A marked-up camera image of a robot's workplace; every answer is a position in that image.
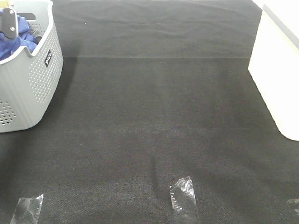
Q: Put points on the grey towel in basket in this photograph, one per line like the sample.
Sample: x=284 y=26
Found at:
x=37 y=34

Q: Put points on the clear tape piece left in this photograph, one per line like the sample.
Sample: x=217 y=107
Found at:
x=28 y=210

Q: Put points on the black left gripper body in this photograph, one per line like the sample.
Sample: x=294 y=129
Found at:
x=9 y=23

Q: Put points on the clear tape piece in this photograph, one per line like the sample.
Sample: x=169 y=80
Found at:
x=28 y=210
x=183 y=202
x=293 y=205

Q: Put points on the clear tape piece right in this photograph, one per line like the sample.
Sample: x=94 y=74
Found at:
x=293 y=205

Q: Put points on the grey perforated laundry basket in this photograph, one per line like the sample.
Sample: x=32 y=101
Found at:
x=28 y=79

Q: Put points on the white plastic storage box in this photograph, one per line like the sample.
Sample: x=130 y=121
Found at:
x=274 y=63

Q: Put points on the clear tape piece centre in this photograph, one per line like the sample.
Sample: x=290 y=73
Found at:
x=183 y=202

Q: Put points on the black fabric table mat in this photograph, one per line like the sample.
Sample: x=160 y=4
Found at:
x=153 y=91

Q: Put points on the blue microfibre towel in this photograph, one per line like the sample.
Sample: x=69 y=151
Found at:
x=25 y=38

